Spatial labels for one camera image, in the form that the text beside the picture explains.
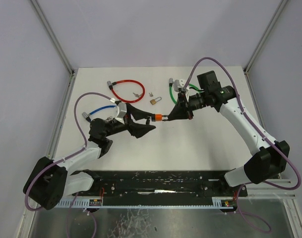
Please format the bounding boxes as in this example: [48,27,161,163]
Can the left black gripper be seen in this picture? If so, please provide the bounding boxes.
[104,103,156,138]

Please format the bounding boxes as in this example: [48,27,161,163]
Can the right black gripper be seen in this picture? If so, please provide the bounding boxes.
[168,91,208,120]

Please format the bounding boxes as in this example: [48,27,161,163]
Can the orange black padlock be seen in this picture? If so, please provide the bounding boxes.
[146,114,168,125]

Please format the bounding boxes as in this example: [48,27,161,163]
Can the green cable lock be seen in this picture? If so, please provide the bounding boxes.
[169,78,200,104]

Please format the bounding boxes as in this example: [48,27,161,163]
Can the brass padlock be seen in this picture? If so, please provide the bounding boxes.
[150,97,162,105]

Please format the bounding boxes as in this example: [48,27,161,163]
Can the red cable lock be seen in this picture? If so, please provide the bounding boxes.
[107,80,145,104]

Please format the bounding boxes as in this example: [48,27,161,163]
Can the blue cable lock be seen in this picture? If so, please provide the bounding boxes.
[82,105,115,122]

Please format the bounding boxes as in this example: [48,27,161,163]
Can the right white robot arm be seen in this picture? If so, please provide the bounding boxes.
[168,71,290,196]

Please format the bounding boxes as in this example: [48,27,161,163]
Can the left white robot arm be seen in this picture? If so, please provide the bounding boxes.
[23,103,158,210]

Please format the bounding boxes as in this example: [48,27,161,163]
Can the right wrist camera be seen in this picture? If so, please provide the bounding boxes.
[173,79,189,97]

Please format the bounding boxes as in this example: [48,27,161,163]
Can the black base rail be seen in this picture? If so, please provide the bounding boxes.
[71,170,248,208]

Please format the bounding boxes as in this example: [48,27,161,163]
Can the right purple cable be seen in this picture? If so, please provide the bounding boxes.
[182,57,302,234]

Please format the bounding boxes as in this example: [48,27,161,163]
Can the purple cable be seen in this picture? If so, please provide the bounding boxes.
[24,92,114,238]
[182,57,302,234]

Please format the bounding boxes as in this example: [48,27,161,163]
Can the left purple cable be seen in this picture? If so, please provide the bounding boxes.
[24,92,114,238]

